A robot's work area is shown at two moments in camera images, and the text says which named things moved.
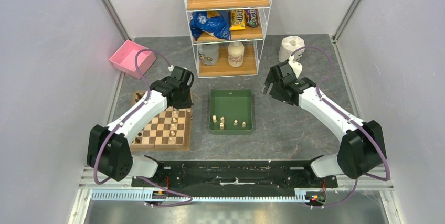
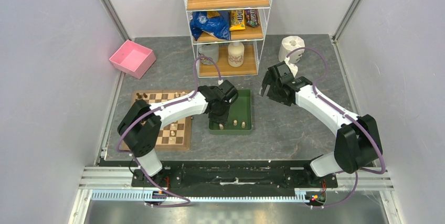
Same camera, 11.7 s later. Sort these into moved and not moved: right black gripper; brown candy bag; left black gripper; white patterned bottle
Moved: left black gripper
Not moved: right black gripper; white patterned bottle; brown candy bag
